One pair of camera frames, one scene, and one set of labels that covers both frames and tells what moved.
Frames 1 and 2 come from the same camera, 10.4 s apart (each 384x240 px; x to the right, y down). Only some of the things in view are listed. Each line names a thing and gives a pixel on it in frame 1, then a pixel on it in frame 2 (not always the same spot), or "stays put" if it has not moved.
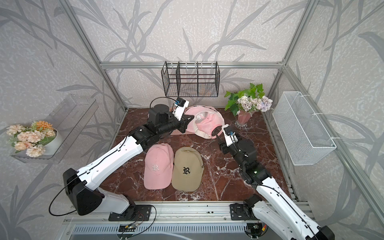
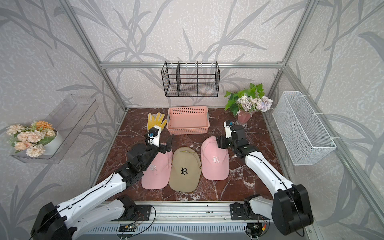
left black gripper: [185, 121] -> [168, 147]
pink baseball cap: [158, 166] stays put
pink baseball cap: [206, 118] -> [215, 160]
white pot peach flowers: [39, 139] stays put
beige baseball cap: [187, 170] stays put
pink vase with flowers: [243, 103] stays put
